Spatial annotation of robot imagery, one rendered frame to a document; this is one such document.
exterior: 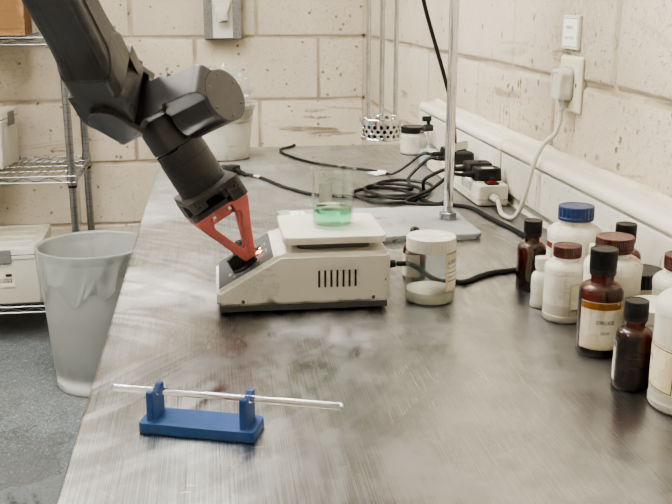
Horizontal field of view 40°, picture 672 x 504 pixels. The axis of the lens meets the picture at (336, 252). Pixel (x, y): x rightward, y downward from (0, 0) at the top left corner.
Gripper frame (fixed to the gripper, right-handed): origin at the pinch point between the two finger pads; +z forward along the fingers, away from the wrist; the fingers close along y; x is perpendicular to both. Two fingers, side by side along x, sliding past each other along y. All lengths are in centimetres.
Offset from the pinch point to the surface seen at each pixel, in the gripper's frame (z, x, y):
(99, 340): 38, 30, 156
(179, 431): 1.5, 16.3, -31.1
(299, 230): 1.1, -6.5, -1.5
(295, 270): 3.8, -3.0, -4.8
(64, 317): 27, 34, 159
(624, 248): 15.9, -30.2, -24.6
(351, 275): 7.8, -8.1, -6.0
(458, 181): 25, -47, 52
